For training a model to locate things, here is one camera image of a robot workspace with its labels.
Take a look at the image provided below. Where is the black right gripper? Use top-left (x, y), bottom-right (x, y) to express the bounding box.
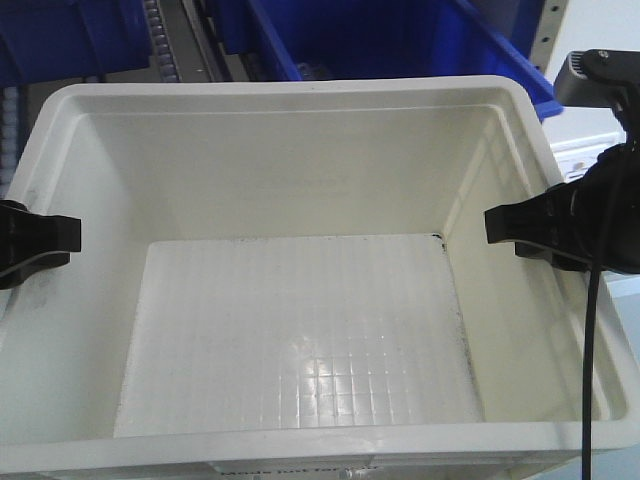
top-left (484, 144), bottom-right (639, 275)

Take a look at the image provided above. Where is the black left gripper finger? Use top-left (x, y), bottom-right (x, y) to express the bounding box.
top-left (1, 199), bottom-right (82, 290)

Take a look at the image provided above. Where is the white translucent plastic tote bin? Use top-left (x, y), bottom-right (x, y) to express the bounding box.
top-left (0, 74), bottom-right (640, 480)

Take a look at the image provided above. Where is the large blue bin right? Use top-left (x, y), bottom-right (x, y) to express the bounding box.
top-left (247, 1), bottom-right (563, 120)

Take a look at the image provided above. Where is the black right cable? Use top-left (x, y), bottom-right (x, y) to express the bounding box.
top-left (579, 149), bottom-right (626, 480)

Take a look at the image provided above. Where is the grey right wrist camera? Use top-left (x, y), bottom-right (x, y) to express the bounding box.
top-left (553, 49), bottom-right (639, 108)

